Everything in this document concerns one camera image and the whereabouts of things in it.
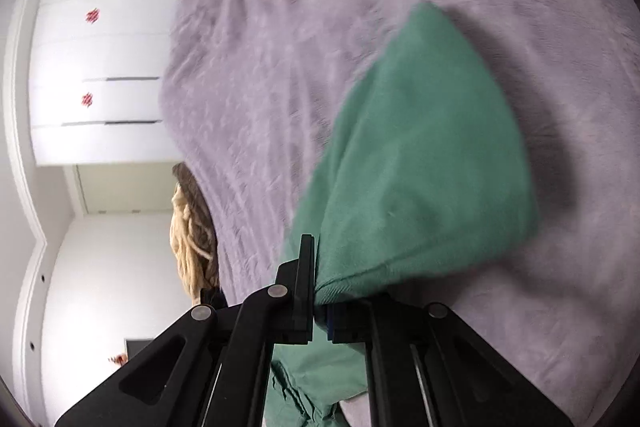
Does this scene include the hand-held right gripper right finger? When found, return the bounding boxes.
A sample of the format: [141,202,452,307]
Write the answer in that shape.
[324,293,576,427]

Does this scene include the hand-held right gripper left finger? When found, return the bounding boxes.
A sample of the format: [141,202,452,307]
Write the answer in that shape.
[55,233,317,427]

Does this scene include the green knit top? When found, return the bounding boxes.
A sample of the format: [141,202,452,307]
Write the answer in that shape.
[262,0,541,427]

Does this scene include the black screen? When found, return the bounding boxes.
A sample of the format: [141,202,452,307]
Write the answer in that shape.
[125,338,158,362]

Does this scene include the purple plush blanket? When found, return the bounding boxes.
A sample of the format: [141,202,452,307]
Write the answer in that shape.
[157,0,640,427]

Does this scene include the white wardrobe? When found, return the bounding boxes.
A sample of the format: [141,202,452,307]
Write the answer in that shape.
[27,0,178,168]

